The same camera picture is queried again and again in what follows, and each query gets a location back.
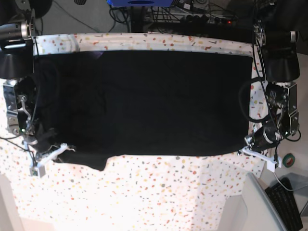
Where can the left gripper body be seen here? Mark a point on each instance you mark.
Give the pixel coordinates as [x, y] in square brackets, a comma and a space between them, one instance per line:
[262, 137]

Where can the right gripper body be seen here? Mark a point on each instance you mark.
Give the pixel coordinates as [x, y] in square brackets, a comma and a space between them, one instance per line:
[42, 140]

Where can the black t-shirt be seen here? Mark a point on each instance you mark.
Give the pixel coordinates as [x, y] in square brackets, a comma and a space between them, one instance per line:
[144, 103]

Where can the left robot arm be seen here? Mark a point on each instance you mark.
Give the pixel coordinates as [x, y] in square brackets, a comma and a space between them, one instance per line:
[276, 29]

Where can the black keyboard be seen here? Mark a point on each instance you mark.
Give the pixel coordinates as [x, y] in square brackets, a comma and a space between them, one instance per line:
[285, 204]

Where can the grey laptop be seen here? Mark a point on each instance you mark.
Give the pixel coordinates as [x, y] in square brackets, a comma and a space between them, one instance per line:
[261, 214]

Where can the terrazzo pattern tablecloth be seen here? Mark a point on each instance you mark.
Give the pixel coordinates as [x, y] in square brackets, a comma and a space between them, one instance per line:
[133, 193]

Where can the black power strip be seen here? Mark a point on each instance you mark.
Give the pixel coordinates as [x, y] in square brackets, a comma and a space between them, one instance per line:
[209, 19]

